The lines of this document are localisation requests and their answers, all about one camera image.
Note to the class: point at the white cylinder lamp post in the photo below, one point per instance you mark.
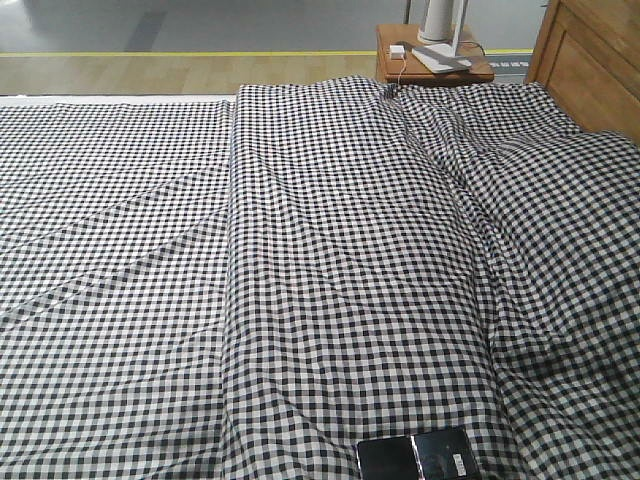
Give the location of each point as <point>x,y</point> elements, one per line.
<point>440,23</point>

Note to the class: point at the white lamp base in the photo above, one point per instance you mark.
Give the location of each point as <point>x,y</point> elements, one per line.
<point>438,58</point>

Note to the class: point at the checkered bed sheet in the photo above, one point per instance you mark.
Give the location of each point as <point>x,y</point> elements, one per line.
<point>113,272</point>

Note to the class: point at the white charger adapter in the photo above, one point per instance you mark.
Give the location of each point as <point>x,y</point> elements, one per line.
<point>396,52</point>

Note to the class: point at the wooden headboard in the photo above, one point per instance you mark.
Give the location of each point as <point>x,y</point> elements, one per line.
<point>587,57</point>

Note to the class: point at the black smartphone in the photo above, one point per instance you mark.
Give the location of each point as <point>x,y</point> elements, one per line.
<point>439,454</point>

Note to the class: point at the black white checkered duvet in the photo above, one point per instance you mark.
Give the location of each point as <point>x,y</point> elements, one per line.
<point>406,260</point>

